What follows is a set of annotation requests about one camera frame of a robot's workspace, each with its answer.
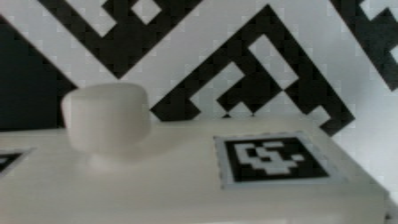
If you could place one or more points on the small white drawer with knob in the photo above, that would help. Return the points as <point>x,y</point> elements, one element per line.
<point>230,171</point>

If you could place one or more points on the white marker sheet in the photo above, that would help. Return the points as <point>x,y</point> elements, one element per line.
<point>233,58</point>

